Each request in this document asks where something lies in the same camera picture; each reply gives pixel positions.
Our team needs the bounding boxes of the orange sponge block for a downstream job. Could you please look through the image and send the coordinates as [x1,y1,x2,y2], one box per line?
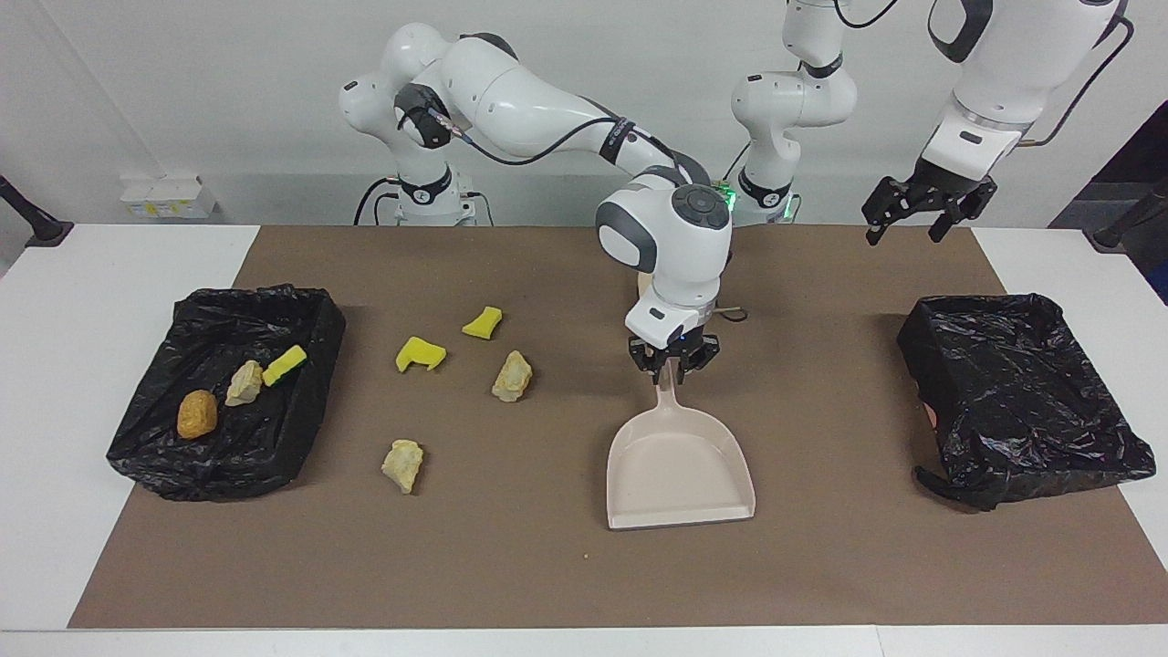
[176,390,219,441]

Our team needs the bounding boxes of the beige plastic dustpan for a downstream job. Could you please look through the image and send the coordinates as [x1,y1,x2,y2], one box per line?
[606,358,756,531]

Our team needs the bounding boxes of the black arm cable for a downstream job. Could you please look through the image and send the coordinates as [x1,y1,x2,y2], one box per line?
[1022,18,1137,147]
[424,100,694,183]

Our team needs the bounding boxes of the yellow and green sponge piece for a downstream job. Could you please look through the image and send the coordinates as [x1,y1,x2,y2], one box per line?
[262,344,308,388]

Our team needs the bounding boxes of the dark blue panel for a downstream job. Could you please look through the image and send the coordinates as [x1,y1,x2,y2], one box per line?
[1048,99,1168,304]

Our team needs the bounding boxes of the small beige sponge chunk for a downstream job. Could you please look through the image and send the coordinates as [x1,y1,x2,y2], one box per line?
[224,360,265,408]

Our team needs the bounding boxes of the white power strip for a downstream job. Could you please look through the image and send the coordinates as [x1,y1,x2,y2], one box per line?
[120,176,220,219]

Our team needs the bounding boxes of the brown table mat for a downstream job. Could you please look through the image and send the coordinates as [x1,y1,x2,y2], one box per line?
[68,225,1168,630]

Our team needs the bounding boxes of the bin lined with black bag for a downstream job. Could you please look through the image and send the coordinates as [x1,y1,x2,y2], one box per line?
[107,284,347,502]
[897,293,1156,512]

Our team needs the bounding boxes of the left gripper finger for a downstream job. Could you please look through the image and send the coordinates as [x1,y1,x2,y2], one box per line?
[928,182,997,243]
[862,178,916,245]

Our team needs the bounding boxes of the notched yellow sponge piece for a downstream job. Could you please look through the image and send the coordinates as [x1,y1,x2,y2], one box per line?
[395,337,448,374]

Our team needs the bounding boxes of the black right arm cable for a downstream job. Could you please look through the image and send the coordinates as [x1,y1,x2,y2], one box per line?
[424,100,694,183]

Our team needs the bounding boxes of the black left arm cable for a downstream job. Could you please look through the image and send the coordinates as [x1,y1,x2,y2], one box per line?
[1022,18,1137,147]

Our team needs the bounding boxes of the black clamp stand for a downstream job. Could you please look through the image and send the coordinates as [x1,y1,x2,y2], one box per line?
[1084,178,1168,252]
[0,175,74,247]

